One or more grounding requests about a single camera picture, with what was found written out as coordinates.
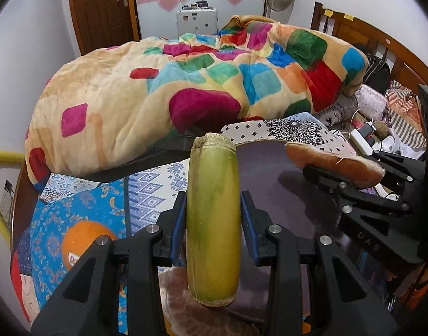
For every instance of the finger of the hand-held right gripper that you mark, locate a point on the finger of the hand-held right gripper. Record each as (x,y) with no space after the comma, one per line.
(354,199)
(402,169)

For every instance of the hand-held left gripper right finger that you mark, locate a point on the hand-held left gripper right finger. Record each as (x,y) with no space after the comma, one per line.
(248,224)

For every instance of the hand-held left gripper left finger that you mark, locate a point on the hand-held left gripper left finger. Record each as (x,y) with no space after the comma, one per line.
(178,227)

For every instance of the dark round plate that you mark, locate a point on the dark round plate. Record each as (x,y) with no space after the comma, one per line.
(270,189)

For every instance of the orange brown toy bread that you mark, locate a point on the orange brown toy bread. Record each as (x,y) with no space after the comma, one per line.
(326,162)

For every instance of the large orange with sticker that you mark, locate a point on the large orange with sticker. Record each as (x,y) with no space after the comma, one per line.
(81,245)

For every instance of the white power strip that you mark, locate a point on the white power strip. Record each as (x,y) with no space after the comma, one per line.
(361,141)

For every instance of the striped cloth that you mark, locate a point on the striped cloth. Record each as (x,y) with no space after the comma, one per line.
(406,119)

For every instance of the pink dotted bag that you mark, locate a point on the pink dotted bag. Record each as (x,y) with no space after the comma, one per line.
(373,101)

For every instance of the white black patterned cloth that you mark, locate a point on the white black patterned cloth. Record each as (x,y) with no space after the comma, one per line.
(270,129)

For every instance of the black backpack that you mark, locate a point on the black backpack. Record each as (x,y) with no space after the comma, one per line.
(375,70)

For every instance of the blue patterned patchwork bedspread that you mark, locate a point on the blue patterned patchwork bedspread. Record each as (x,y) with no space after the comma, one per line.
(49,224)

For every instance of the wooden headboard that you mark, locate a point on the wooden headboard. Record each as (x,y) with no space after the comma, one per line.
(361,31)

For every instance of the colourful checked fleece blanket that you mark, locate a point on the colourful checked fleece blanket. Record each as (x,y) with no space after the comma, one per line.
(112,94)

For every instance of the yellow foam tube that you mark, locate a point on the yellow foam tube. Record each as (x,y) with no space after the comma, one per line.
(4,154)

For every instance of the white suitcase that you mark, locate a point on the white suitcase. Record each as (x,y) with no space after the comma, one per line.
(196,21)

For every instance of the sliding wardrobe with pink hearts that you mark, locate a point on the sliding wardrobe with pink hearts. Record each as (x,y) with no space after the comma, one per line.
(154,14)

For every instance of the brown wooden door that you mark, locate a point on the brown wooden door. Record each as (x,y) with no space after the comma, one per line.
(98,7)

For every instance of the wooden bed frame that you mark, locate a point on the wooden bed frame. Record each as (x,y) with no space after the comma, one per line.
(20,199)

